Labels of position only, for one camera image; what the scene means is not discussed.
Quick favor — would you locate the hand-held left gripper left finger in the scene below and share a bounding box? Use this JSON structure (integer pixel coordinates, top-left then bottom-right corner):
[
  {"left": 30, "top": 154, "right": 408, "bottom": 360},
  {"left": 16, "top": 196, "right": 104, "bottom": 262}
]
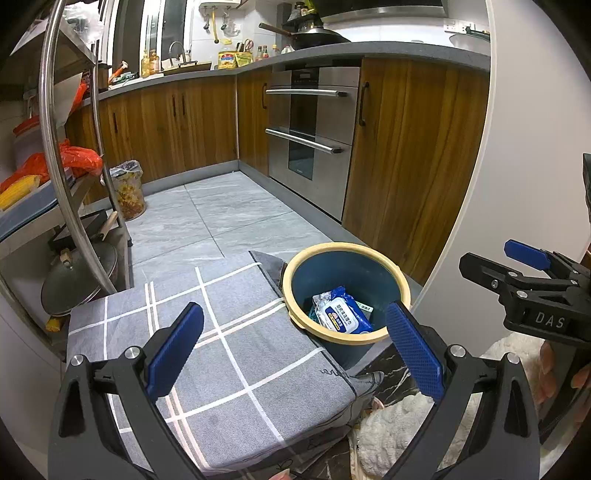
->
[{"left": 48, "top": 302, "right": 205, "bottom": 480}]

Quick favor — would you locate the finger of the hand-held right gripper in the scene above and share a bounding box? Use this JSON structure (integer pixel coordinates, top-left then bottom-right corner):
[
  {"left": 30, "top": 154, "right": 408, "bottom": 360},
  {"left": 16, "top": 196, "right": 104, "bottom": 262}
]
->
[
  {"left": 458, "top": 252, "right": 551, "bottom": 302},
  {"left": 503, "top": 239, "right": 591, "bottom": 278}
]

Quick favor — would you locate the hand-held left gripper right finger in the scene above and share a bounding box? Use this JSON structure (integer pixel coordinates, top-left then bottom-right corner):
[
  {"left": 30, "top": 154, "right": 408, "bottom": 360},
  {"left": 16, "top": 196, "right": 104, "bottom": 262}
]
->
[{"left": 385, "top": 300, "right": 541, "bottom": 480}]

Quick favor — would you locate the blue wet wipes packet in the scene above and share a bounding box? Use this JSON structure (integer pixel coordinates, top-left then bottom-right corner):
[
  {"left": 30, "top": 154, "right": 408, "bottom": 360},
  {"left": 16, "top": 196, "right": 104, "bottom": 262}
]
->
[{"left": 311, "top": 285, "right": 376, "bottom": 335}]

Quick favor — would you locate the blue bin with cream rim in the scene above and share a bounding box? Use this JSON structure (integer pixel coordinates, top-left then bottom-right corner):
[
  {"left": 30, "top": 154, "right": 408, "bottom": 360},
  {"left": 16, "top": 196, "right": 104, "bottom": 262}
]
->
[{"left": 281, "top": 242, "right": 413, "bottom": 370}]

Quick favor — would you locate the floral trash can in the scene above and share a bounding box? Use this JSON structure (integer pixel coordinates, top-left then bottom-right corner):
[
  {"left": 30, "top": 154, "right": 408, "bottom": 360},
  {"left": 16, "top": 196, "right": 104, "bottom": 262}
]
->
[{"left": 108, "top": 160, "right": 147, "bottom": 221}]

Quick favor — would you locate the person's right hand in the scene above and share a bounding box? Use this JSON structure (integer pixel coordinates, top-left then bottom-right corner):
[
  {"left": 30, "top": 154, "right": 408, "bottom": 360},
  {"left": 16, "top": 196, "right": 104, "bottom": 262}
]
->
[{"left": 537, "top": 340, "right": 591, "bottom": 409}]

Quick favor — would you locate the grey checked mat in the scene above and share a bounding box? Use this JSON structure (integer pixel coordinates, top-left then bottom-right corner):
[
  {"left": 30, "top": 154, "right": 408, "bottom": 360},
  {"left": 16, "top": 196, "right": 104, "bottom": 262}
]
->
[{"left": 66, "top": 250, "right": 385, "bottom": 472}]

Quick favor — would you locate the wok with glass lid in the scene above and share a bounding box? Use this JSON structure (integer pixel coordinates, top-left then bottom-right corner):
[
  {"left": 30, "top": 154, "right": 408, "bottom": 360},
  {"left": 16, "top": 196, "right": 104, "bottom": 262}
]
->
[{"left": 41, "top": 240, "right": 120, "bottom": 317}]

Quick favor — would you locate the wooden base cabinet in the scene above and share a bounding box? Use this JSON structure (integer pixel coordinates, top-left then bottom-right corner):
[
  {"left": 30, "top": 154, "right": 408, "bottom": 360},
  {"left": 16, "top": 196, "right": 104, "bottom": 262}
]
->
[
  {"left": 65, "top": 69, "right": 273, "bottom": 206},
  {"left": 342, "top": 58, "right": 490, "bottom": 287}
]

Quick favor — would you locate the blue tray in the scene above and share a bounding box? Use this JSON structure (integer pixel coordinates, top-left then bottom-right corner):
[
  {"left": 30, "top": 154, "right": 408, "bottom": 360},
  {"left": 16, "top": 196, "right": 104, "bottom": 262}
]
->
[{"left": 0, "top": 178, "right": 77, "bottom": 243}]

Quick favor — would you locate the orange plastic bag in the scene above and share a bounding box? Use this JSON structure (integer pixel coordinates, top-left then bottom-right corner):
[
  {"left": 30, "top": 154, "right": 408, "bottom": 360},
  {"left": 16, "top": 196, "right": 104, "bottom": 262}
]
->
[{"left": 0, "top": 141, "right": 105, "bottom": 195}]

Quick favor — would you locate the white bowl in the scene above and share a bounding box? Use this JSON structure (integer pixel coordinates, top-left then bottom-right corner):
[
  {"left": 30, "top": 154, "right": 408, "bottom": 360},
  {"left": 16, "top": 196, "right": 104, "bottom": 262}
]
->
[{"left": 450, "top": 28, "right": 491, "bottom": 51}]

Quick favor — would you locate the yellow corn packet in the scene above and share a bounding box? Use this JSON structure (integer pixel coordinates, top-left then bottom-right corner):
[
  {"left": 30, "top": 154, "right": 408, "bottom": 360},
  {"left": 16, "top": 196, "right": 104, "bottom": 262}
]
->
[{"left": 0, "top": 174, "right": 40, "bottom": 210}]

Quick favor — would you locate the steel built-in oven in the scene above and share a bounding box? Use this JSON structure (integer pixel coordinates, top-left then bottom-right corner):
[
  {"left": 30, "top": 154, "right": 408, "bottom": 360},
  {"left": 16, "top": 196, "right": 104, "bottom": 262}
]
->
[{"left": 264, "top": 65, "right": 362, "bottom": 223}]

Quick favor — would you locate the grey countertop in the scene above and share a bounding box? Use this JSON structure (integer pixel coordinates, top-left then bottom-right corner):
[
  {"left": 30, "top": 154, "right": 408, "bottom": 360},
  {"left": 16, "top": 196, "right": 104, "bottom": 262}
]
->
[{"left": 81, "top": 41, "right": 491, "bottom": 100}]

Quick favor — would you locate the white container orange lid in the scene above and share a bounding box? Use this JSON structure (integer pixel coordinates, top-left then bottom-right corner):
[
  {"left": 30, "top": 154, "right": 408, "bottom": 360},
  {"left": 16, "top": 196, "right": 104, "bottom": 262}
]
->
[{"left": 11, "top": 115, "right": 47, "bottom": 171}]

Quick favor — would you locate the black range hood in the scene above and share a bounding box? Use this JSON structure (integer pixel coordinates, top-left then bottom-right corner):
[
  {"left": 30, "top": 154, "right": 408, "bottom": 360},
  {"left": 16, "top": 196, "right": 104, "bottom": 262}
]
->
[{"left": 318, "top": 0, "right": 448, "bottom": 19}]

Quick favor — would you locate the steel kitchen rack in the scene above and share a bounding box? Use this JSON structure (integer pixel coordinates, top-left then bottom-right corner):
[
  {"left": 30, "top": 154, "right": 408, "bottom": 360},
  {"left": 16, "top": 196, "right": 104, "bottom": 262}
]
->
[{"left": 0, "top": 0, "right": 134, "bottom": 296}]

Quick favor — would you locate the dark sink tray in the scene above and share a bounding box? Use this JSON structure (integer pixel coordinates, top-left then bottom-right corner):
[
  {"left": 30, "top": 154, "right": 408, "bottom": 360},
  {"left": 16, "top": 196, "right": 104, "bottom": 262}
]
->
[{"left": 163, "top": 62, "right": 213, "bottom": 75}]

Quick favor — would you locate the black wok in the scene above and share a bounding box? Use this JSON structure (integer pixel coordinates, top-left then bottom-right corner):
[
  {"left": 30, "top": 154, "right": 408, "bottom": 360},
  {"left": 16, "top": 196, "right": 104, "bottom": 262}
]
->
[{"left": 259, "top": 22, "right": 352, "bottom": 51}]

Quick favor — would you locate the condiment rack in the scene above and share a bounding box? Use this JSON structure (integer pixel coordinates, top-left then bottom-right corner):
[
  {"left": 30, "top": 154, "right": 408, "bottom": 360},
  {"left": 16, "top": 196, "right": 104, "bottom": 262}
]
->
[{"left": 283, "top": 0, "right": 324, "bottom": 32}]

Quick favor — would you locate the kitchen window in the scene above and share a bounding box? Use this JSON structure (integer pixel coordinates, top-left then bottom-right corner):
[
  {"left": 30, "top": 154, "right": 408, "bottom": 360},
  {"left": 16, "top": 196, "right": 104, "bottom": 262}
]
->
[{"left": 113, "top": 0, "right": 192, "bottom": 70}]

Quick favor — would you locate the black pan with wooden handle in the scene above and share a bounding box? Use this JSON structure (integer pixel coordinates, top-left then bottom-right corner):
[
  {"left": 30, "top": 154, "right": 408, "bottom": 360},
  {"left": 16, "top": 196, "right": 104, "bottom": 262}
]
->
[{"left": 50, "top": 209, "right": 118, "bottom": 252}]

